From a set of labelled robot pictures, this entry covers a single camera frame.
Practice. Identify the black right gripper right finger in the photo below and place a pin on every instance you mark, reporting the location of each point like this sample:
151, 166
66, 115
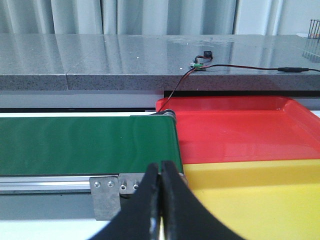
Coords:
184, 217

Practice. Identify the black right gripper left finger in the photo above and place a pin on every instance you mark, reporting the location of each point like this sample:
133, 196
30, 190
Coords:
139, 218

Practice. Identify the green conveyor belt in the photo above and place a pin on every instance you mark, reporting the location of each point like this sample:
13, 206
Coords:
91, 145

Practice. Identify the red plastic tray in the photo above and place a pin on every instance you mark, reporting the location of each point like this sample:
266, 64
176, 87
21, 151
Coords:
243, 128

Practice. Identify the yellow plastic tray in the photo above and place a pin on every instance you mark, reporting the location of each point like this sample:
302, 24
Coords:
261, 200

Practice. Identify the small green circuit board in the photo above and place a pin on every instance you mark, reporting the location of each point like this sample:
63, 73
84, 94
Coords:
201, 61

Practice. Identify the grey granite counter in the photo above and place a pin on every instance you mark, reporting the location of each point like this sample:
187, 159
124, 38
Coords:
96, 62

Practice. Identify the white pleated curtain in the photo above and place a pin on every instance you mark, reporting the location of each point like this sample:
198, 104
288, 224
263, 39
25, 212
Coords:
158, 17

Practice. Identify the steel conveyor bracket right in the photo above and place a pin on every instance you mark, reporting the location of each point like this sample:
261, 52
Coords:
107, 191

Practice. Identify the aluminium conveyor frame rail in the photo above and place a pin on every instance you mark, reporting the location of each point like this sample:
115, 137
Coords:
44, 184

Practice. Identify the wire rack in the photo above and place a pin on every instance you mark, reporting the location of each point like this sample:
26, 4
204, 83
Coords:
311, 50

